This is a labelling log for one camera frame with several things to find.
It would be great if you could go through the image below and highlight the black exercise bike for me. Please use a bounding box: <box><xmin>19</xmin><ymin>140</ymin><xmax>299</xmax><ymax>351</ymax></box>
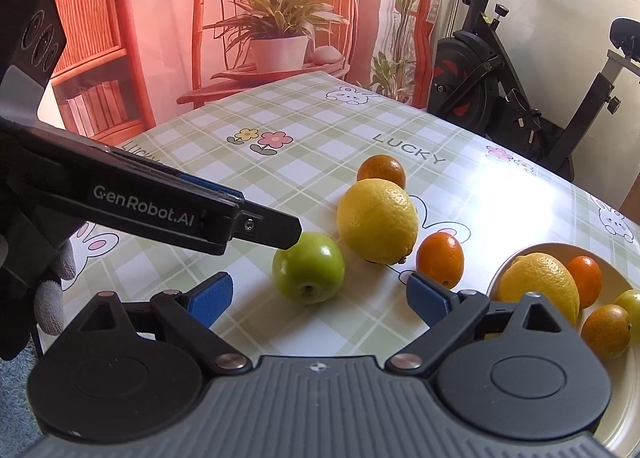
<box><xmin>426</xmin><ymin>0</ymin><xmax>639</xmax><ymax>182</ymax></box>

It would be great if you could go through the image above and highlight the orange kumquat near lemon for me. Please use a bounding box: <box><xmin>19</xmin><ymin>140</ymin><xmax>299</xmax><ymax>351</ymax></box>
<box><xmin>416</xmin><ymin>232</ymin><xmax>464</xmax><ymax>289</ymax></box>

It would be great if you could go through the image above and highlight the green checked tablecloth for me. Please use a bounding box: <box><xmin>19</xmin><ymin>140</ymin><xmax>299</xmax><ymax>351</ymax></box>
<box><xmin>64</xmin><ymin>74</ymin><xmax>639</xmax><ymax>360</ymax></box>

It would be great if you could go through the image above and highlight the grey gloved hand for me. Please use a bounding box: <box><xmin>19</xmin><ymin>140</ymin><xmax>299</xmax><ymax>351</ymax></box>
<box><xmin>0</xmin><ymin>235</ymin><xmax>77</xmax><ymax>337</ymax></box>

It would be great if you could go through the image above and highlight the dark orange behind lemon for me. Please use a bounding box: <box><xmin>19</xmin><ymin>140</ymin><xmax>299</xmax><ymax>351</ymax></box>
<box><xmin>357</xmin><ymin>155</ymin><xmax>407</xmax><ymax>188</ymax></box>

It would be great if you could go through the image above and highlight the brownish orange in plate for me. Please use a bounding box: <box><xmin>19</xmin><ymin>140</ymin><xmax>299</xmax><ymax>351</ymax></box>
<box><xmin>580</xmin><ymin>304</ymin><xmax>630</xmax><ymax>360</ymax></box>

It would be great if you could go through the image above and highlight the large yellow lemon on table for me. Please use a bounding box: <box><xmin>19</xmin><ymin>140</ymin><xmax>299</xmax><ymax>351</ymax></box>
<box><xmin>336</xmin><ymin>178</ymin><xmax>419</xmax><ymax>265</ymax></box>

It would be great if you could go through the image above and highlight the printed chair backdrop curtain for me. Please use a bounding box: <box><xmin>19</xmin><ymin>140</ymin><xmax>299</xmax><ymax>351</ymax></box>
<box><xmin>52</xmin><ymin>0</ymin><xmax>442</xmax><ymax>145</ymax></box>

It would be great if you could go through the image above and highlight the green apple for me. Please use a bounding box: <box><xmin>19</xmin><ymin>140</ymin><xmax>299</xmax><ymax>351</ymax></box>
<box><xmin>271</xmin><ymin>232</ymin><xmax>346</xmax><ymax>305</ymax></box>

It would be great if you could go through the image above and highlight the yellow lemon in plate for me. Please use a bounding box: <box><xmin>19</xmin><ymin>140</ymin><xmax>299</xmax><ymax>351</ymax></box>
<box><xmin>495</xmin><ymin>252</ymin><xmax>580</xmax><ymax>326</ymax></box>

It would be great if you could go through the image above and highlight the green fruit in plate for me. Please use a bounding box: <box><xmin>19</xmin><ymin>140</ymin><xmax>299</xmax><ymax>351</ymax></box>
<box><xmin>615</xmin><ymin>289</ymin><xmax>640</xmax><ymax>345</ymax></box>

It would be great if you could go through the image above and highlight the small orange in plate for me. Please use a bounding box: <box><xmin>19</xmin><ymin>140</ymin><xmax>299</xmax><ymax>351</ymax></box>
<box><xmin>566</xmin><ymin>256</ymin><xmax>603</xmax><ymax>310</ymax></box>

